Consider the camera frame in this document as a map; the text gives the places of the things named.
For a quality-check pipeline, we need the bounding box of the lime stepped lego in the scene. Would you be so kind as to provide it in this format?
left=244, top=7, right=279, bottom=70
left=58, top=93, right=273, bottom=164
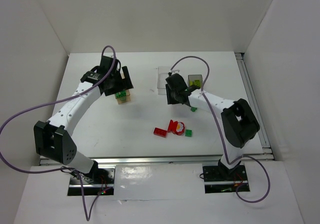
left=189, top=79, right=202, bottom=88

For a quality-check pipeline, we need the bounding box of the red flower lego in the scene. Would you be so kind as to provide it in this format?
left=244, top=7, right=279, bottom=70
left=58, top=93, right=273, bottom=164
left=167, top=120, right=186, bottom=136

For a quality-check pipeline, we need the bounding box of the red rectangular lego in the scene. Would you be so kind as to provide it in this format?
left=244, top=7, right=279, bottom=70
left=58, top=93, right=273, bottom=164
left=153, top=127, right=167, bottom=138

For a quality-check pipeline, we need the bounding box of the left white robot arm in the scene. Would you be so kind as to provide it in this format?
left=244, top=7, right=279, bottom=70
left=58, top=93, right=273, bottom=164
left=33, top=56, right=133, bottom=183

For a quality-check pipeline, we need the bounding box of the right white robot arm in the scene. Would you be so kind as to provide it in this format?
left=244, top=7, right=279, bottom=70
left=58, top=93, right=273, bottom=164
left=165, top=73, right=260, bottom=176

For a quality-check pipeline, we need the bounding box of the green lego under plate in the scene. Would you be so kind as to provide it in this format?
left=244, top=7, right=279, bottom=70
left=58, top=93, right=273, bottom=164
left=115, top=90, right=127, bottom=99

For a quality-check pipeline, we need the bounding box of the clear plastic container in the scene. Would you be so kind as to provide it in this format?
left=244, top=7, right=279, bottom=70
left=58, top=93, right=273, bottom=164
left=157, top=66, right=170, bottom=95

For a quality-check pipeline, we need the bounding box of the grey translucent container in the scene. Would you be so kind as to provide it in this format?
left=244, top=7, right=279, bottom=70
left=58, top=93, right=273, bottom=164
left=187, top=74, right=203, bottom=89

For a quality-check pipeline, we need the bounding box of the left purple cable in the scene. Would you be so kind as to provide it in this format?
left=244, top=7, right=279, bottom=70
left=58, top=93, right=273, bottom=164
left=0, top=45, right=118, bottom=222

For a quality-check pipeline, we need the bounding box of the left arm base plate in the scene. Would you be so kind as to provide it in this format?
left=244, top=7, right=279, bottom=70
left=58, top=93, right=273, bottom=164
left=67, top=165, right=116, bottom=197

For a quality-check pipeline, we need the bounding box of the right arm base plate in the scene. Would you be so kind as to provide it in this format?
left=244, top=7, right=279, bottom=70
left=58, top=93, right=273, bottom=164
left=199, top=165, right=250, bottom=194

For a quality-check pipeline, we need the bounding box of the aluminium rail right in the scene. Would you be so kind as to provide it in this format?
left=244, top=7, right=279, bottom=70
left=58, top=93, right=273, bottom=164
left=234, top=52, right=273, bottom=155

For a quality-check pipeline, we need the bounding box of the aluminium rail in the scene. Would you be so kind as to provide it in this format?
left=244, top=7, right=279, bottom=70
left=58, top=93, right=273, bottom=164
left=234, top=52, right=273, bottom=155
left=39, top=153, right=275, bottom=166

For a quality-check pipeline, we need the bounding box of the aluminium rail front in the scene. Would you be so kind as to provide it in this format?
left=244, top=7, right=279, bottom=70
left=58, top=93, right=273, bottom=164
left=39, top=153, right=275, bottom=166

